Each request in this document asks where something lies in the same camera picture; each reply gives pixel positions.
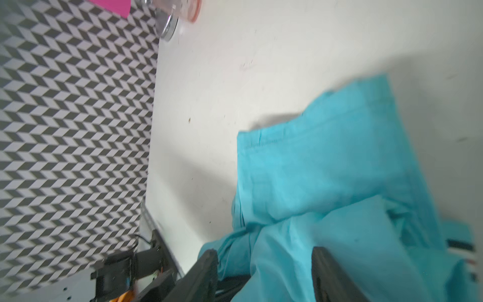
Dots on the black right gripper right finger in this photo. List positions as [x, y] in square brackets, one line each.
[330, 281]

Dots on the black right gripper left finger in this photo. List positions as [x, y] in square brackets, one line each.
[200, 283]

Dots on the turquoise long pants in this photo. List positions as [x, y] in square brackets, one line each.
[343, 176]

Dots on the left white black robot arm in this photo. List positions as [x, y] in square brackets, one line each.
[117, 274]

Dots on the orange cloth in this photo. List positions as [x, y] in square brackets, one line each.
[125, 297]

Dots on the pink ribbed glass tumbler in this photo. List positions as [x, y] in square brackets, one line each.
[187, 10]

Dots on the pink plastic wine glass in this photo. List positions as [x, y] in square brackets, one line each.
[119, 7]

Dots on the aluminium front frame rail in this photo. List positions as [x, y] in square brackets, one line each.
[150, 231]

